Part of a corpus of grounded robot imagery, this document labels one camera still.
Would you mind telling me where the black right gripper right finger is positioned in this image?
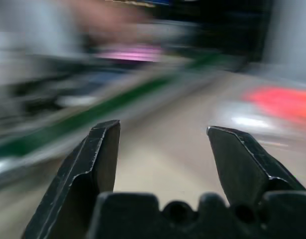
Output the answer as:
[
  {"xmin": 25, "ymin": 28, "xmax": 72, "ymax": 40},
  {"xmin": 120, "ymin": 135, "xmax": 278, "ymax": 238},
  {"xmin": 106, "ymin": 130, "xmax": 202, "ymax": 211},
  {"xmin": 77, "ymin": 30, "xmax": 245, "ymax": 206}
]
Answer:
[{"xmin": 206, "ymin": 125, "xmax": 306, "ymax": 208}]

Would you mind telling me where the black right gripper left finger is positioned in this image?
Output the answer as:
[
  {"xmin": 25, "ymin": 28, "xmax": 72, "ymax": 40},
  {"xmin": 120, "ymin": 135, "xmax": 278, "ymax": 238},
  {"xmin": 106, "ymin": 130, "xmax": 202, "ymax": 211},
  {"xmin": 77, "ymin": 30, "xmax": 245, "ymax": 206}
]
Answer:
[{"xmin": 24, "ymin": 119, "xmax": 121, "ymax": 239}]

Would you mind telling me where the red and white shoe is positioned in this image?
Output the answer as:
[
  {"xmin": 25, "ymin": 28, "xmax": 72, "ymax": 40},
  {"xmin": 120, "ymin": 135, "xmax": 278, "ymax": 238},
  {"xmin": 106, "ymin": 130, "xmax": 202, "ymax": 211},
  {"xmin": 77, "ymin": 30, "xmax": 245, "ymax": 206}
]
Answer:
[{"xmin": 227, "ymin": 84, "xmax": 306, "ymax": 140}]

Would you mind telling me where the dark shoe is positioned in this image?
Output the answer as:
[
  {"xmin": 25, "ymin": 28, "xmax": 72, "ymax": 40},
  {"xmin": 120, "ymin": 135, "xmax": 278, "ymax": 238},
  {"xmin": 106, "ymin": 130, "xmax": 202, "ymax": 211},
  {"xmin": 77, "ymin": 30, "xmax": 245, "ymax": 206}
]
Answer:
[{"xmin": 13, "ymin": 72, "xmax": 101, "ymax": 113}]

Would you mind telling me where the green edge band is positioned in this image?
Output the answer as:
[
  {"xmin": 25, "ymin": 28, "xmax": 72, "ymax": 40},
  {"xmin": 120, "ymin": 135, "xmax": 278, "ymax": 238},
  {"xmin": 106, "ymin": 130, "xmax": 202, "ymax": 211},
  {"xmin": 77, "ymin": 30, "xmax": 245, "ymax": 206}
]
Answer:
[{"xmin": 0, "ymin": 53, "xmax": 218, "ymax": 158}]

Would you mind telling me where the black background panel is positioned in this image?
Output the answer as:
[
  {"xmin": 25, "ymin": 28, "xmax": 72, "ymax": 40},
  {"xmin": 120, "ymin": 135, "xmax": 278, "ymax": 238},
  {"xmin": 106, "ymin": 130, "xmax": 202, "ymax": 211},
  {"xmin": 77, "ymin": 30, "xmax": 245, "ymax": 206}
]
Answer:
[{"xmin": 197, "ymin": 0, "xmax": 273, "ymax": 67}]

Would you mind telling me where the pink object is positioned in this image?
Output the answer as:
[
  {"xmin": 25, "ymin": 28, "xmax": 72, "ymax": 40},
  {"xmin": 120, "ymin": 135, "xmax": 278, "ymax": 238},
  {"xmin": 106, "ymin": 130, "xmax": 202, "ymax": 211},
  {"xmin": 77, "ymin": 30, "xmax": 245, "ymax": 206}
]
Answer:
[{"xmin": 95, "ymin": 44, "xmax": 166, "ymax": 64}]

